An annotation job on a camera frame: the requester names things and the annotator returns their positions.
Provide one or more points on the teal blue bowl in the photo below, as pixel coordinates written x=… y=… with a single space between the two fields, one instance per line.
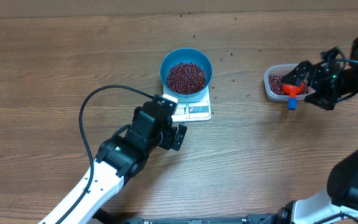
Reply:
x=186 y=55

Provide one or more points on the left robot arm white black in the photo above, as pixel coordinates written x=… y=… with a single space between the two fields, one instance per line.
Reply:
x=121 y=158

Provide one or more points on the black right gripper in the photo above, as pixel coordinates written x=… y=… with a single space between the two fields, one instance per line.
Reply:
x=315 y=75

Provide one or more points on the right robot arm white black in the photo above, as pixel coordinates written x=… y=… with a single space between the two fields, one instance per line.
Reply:
x=339 y=200

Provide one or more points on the red adzuki beans pile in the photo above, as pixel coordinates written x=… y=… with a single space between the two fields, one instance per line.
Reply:
x=275 y=84

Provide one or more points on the clear plastic container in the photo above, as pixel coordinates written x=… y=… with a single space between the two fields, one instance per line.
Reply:
x=277 y=70

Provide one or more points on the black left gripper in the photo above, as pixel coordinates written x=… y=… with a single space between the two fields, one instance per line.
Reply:
x=169 y=133

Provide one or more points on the red beans in bowl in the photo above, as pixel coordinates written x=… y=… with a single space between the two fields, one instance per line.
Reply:
x=186 y=78

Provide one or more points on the red measuring scoop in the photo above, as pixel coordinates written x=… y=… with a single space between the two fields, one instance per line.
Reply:
x=292 y=91

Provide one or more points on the white digital kitchen scale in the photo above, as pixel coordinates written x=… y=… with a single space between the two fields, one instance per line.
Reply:
x=191 y=108

